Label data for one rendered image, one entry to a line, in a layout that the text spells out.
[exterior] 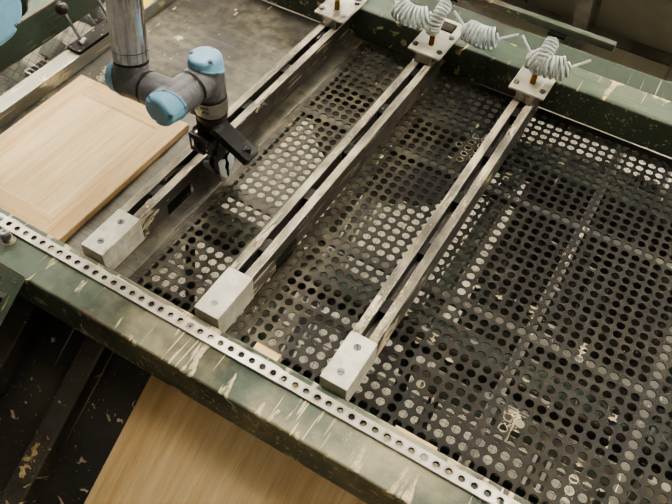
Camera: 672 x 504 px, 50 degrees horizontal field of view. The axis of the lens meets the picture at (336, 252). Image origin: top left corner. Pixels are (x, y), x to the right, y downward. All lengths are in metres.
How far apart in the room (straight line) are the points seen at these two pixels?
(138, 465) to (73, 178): 0.71
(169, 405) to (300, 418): 0.44
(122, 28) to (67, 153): 0.49
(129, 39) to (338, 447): 0.91
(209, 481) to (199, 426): 0.12
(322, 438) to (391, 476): 0.14
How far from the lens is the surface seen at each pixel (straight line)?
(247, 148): 1.69
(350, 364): 1.44
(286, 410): 1.42
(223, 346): 1.49
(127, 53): 1.61
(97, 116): 2.06
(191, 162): 1.80
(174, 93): 1.55
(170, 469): 1.77
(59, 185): 1.90
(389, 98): 2.00
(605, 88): 2.14
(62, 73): 2.21
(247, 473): 1.69
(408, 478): 1.38
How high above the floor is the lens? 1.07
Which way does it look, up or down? 3 degrees up
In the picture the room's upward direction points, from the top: 27 degrees clockwise
